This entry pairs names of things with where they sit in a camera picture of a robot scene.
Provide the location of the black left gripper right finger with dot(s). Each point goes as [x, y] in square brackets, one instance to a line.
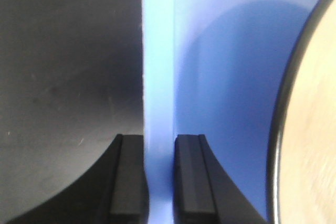
[203, 191]

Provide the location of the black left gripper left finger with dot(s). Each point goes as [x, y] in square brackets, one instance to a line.
[113, 190]

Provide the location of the beige plate with black rim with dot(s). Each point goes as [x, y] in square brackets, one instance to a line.
[302, 138]

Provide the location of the blue plastic tray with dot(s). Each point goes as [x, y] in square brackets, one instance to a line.
[214, 67]

